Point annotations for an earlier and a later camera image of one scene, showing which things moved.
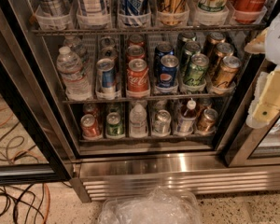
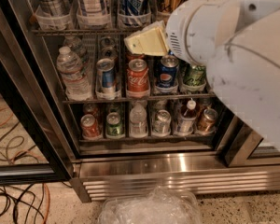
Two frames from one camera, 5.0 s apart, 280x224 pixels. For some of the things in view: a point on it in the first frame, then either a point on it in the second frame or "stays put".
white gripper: [279, 44] to [176, 36]
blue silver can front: [106, 76] stays put
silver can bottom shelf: [161, 122] stays put
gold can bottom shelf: [207, 120] stays put
